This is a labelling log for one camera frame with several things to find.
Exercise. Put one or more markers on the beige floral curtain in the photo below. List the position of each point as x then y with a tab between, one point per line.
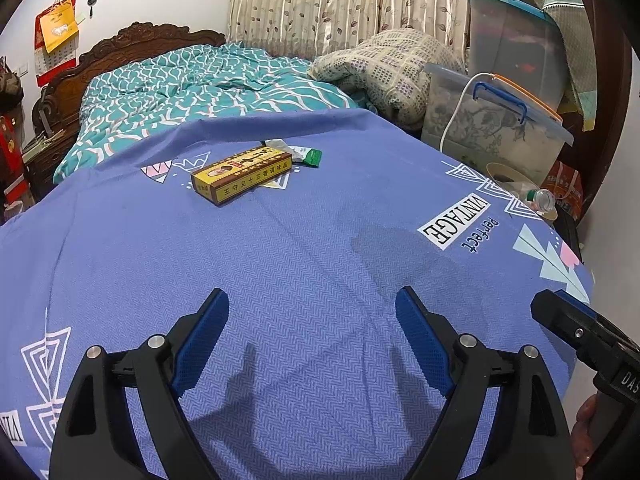
325	5

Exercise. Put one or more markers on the yellow cardboard box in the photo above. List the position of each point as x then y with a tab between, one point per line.
240	177

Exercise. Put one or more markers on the teal checked hanging cloth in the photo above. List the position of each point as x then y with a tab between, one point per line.
570	25

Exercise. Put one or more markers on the red and yellow wall calendar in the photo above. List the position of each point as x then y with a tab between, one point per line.
57	30

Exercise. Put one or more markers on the teal patterned quilt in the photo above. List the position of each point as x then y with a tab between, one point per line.
200	90

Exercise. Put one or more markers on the large clear storage box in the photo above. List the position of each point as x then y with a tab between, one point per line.
515	40

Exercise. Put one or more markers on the clear plastic bottle green label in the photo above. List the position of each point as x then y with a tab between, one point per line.
542	200

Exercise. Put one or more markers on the wooden nightstand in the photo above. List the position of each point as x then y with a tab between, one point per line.
45	160

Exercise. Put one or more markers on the person's right hand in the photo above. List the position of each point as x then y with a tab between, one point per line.
582	435

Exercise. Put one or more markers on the dark wooden frame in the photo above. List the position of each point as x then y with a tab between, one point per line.
610	85

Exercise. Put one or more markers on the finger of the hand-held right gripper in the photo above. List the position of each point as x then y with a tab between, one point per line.
570	322

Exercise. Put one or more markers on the pale paper leaflet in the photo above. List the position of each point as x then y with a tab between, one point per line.
277	184

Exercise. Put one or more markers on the white tube with green cap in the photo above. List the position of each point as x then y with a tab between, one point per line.
310	156

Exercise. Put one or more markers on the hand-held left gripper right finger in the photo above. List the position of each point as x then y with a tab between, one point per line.
425	345

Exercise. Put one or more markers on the beige checked folded blanket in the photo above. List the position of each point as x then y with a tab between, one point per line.
390	70

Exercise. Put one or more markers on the carved wooden headboard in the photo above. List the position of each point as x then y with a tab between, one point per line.
100	55

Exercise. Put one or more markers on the brown round paper bin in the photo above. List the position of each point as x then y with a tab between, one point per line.
505	175

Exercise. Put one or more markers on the blue printed bed sheet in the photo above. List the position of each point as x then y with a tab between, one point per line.
300	260

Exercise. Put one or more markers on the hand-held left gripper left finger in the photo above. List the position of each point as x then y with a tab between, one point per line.
200	345

